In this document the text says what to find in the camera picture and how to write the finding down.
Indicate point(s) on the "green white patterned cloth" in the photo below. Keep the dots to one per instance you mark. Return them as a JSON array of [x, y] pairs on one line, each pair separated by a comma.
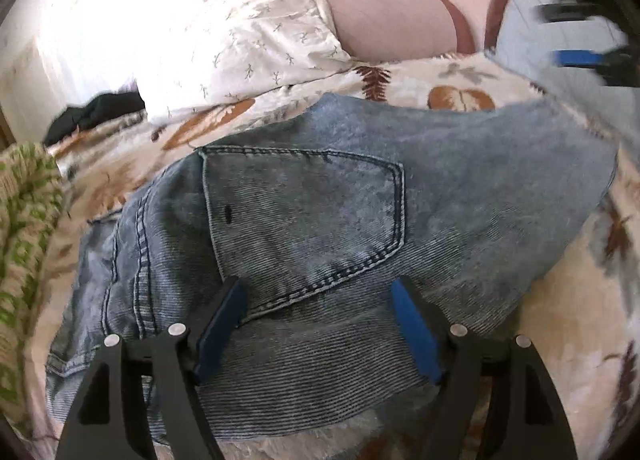
[[31, 202]]

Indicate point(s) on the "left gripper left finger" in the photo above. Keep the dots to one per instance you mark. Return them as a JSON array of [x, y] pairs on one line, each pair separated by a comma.
[[109, 418]]

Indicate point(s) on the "black garment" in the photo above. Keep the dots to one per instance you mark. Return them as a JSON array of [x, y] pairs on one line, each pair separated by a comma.
[[101, 109]]

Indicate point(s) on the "leaf pattern fleece blanket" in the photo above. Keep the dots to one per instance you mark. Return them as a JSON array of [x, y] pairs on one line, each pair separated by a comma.
[[583, 316]]

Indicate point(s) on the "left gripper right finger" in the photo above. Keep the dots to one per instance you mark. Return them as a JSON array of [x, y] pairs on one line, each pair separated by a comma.
[[525, 417]]

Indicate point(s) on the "white patterned pillow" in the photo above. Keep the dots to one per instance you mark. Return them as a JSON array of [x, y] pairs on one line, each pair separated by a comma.
[[225, 51]]

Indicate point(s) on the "blue denim jeans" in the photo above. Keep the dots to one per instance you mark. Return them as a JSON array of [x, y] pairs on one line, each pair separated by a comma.
[[318, 216]]

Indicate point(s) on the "pink cylindrical bolster pillow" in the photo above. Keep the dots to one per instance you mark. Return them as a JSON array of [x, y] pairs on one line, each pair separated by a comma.
[[398, 30]]

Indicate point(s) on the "light blue quilt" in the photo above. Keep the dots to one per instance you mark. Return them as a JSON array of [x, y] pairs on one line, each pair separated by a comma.
[[525, 46]]

